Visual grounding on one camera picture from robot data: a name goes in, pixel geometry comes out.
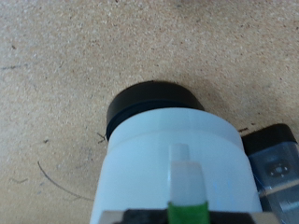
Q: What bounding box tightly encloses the translucent grey gripper left finger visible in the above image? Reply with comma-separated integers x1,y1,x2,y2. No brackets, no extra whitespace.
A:
100,209,170,224

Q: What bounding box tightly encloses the translucent grey gripper right finger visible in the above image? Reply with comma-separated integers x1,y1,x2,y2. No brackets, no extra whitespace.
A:
206,209,282,224

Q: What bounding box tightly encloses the white ceramic mug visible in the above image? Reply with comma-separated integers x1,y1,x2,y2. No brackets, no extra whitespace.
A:
89,106,263,224

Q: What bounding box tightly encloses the black Keurig coffee machine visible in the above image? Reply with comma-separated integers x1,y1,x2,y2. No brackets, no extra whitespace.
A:
106,79,299,224

